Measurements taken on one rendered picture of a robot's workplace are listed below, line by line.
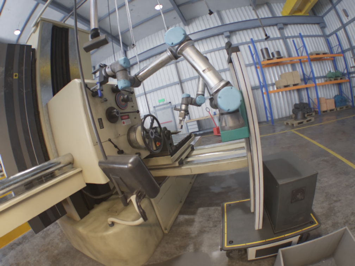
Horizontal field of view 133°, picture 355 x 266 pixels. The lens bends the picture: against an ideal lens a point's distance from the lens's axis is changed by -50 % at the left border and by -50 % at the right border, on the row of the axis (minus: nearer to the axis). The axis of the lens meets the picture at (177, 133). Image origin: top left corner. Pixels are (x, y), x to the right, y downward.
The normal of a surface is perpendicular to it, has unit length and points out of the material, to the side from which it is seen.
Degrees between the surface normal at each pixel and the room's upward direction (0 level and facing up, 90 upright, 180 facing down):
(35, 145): 90
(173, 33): 83
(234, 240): 0
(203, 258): 0
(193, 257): 0
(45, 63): 90
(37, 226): 90
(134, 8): 169
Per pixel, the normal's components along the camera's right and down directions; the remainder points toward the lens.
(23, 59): 0.92, -0.18
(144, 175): 0.80, -0.12
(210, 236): -0.23, -0.96
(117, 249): 0.38, 0.03
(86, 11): 0.17, 0.98
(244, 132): -0.25, 0.18
